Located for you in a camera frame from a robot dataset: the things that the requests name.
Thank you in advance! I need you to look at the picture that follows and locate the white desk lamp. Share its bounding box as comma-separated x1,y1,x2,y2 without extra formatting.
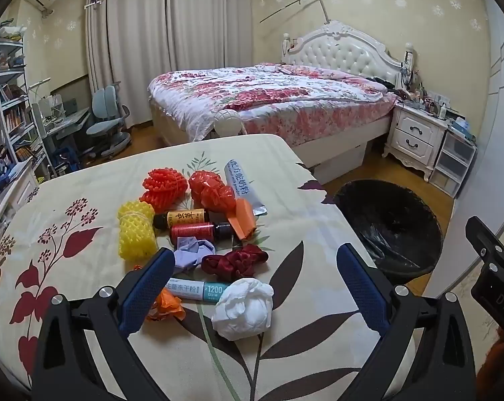
28,77,53,106

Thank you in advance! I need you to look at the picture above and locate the white bookshelf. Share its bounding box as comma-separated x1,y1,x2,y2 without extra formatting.
0,23,47,184

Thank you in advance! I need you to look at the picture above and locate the pale blue desk chair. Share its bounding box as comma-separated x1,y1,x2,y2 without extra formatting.
86,84,132,160

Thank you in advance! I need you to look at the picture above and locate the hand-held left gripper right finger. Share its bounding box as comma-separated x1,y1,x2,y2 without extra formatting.
336,243,480,401

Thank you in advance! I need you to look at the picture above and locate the teal white stick sachet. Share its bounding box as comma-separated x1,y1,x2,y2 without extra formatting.
162,278,232,301

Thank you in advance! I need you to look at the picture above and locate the trash can with black bag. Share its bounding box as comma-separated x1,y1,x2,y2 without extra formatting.
332,179,443,287

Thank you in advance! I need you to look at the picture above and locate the white silver powder sachet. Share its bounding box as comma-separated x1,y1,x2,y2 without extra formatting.
224,159,268,217

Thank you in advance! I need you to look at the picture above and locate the white nightstand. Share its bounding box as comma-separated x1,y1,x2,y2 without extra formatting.
382,102,450,172

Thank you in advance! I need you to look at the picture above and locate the red plastic bag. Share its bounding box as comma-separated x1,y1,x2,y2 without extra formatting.
188,170,236,212

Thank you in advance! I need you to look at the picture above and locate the grey study desk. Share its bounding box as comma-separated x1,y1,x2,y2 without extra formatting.
47,106,91,151

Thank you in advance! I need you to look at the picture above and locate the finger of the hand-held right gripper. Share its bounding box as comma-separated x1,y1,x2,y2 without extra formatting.
465,216,504,279

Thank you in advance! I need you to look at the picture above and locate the thin canopy pole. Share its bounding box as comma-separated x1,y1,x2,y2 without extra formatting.
259,0,332,26

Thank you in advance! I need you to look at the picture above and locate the blue stool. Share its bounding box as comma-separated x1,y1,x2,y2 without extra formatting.
53,146,79,173

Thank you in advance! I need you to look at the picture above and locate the white tufted bed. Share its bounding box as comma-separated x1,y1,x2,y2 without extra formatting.
147,20,405,184

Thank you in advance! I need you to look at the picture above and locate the orange paper packet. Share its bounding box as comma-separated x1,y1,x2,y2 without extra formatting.
228,198,258,241

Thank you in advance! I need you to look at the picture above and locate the red foam fruit net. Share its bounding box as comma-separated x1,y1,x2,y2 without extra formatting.
139,168,188,215

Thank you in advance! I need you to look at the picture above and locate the yellow label dark bottle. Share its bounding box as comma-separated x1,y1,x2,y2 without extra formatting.
153,208,211,230

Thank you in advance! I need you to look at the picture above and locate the orange wrapper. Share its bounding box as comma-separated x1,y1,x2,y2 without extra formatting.
145,288,186,321

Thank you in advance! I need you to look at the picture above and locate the pink floral quilt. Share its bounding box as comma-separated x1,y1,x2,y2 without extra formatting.
147,62,399,143

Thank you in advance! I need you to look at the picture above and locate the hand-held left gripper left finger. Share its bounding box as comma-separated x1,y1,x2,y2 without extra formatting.
32,247,177,401

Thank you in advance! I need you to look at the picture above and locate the white tissue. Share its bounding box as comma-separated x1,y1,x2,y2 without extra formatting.
211,278,275,341

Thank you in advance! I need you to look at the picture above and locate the beige curtain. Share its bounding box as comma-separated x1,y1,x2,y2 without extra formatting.
85,0,253,95

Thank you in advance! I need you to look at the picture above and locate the teal box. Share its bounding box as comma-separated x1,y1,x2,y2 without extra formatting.
450,119,476,138

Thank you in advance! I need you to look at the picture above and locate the white wardrobe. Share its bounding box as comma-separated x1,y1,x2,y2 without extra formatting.
421,0,504,297

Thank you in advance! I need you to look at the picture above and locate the clear plastic drawer unit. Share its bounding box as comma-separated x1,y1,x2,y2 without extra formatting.
429,127,477,198

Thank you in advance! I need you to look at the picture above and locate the dark red ribbon bundle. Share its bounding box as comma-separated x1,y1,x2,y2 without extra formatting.
201,244,269,280

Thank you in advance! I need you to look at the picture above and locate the floral tablecloth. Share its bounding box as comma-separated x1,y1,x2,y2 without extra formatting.
0,134,420,401

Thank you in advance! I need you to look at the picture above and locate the red label dark bottle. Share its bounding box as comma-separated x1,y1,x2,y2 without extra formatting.
170,222,235,244

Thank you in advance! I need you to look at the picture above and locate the yellow foam fruit net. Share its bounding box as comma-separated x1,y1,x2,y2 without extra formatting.
117,200,156,260

